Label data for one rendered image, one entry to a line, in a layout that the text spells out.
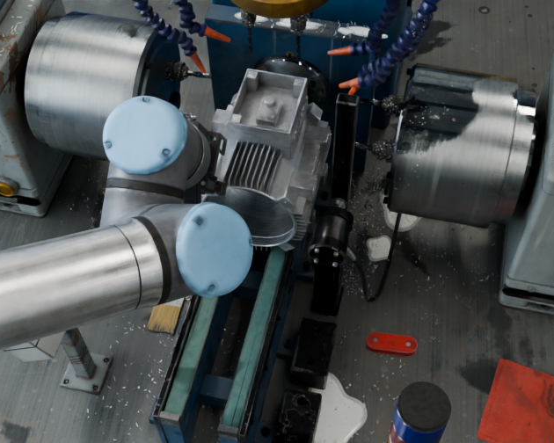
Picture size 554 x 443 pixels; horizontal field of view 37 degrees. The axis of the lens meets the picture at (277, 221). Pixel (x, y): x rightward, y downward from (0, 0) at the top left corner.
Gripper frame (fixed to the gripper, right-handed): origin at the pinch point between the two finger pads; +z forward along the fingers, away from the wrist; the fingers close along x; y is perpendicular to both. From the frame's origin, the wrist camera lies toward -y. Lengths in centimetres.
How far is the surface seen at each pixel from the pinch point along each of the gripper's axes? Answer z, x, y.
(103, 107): 3.4, 20.4, 10.8
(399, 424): -26.6, -33.7, -24.5
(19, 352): -11.1, 19.3, -28.0
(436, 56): 58, -31, 44
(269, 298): 11.1, -11.2, -14.3
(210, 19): 10.7, 7.8, 30.0
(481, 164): 2.9, -40.1, 11.8
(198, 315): 8.4, -0.7, -19.1
